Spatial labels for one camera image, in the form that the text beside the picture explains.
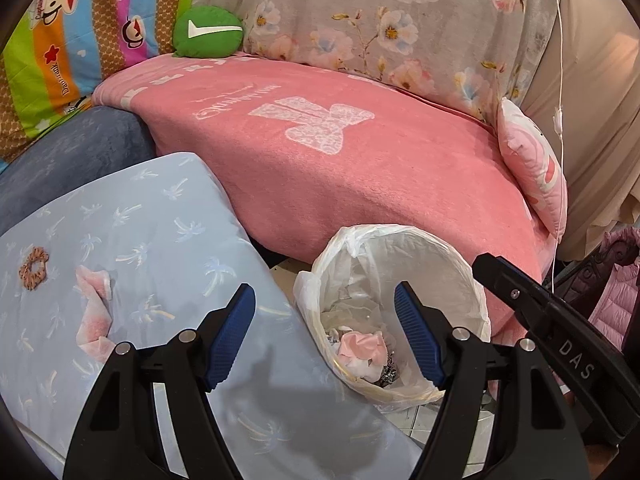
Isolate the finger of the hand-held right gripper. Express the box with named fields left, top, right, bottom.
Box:
left=472, top=253, right=551, bottom=332

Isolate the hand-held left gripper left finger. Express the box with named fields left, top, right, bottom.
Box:
left=62, top=283, right=257, bottom=480

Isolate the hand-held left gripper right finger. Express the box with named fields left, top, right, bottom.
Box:
left=394, top=281, right=591, bottom=480

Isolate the bin with white bag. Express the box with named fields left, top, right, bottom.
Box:
left=293, top=224, right=493, bottom=407

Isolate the dark speckled cloth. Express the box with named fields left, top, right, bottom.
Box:
left=374, top=355, right=402, bottom=387

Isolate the pink puffer jacket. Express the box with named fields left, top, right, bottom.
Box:
left=587, top=252, right=640, bottom=353

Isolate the pink printed pillow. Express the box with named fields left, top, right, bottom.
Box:
left=496, top=97, right=568, bottom=244

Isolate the pink blanket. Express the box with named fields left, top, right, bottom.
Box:
left=91, top=51, right=558, bottom=348

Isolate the beige curtain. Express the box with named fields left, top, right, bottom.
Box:
left=520, top=0, right=640, bottom=263

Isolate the pink dotted scrunchie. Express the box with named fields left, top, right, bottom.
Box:
left=18, top=246, right=50, bottom=292

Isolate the blue-grey velvet pillow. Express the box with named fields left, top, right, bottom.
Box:
left=0, top=105, right=158, bottom=236

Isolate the green cushion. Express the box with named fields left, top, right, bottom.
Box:
left=172, top=6, right=245, bottom=58

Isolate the grey floral cloth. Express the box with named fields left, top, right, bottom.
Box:
left=192, top=0, right=566, bottom=123

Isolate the cartoon monkey printed blanket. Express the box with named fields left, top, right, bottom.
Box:
left=0, top=0, right=201, bottom=161

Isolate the white cord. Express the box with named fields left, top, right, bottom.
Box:
left=546, top=0, right=567, bottom=291

